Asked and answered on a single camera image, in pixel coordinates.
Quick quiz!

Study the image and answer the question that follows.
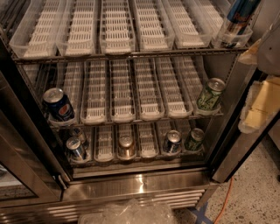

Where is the silver blue Red Bull can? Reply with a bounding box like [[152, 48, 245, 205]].
[[66, 136, 87, 161]]

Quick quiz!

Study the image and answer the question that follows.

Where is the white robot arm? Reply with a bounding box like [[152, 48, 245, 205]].
[[238, 14, 280, 134]]

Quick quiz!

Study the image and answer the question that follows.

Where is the gold bronze can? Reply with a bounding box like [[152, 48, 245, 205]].
[[118, 135, 135, 159]]

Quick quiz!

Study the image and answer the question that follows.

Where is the green can bottom shelf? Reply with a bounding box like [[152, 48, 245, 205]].
[[185, 128, 205, 151]]

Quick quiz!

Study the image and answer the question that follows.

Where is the green can shelf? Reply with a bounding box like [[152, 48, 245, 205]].
[[185, 128, 205, 151], [197, 78, 226, 111]]

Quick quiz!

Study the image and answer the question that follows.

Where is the green can middle shelf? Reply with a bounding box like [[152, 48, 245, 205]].
[[197, 78, 226, 111]]

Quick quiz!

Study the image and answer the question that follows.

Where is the rear silver can bottom left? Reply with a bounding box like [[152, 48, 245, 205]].
[[69, 127, 88, 144]]

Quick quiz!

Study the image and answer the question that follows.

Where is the blue Pepsi can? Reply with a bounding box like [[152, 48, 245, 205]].
[[43, 87, 74, 122]]

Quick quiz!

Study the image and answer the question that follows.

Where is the glass fridge door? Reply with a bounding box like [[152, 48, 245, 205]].
[[0, 27, 71, 208]]

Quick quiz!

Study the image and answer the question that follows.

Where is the blue floor tape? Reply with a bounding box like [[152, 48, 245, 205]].
[[189, 203, 214, 224]]

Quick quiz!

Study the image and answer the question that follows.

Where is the middle wire shelf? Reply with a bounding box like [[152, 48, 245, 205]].
[[46, 110, 225, 130]]

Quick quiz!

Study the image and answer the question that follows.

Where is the wire shelf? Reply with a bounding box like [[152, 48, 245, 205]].
[[11, 44, 250, 65], [70, 150, 205, 168], [46, 110, 225, 130]]

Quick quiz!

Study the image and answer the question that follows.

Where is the bottom wire shelf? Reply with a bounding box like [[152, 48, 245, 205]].
[[70, 150, 205, 168]]

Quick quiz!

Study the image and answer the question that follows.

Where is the orange power cable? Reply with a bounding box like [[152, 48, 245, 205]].
[[213, 176, 235, 224]]

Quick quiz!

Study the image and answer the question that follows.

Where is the top wire shelf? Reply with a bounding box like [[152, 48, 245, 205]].
[[11, 44, 250, 65]]

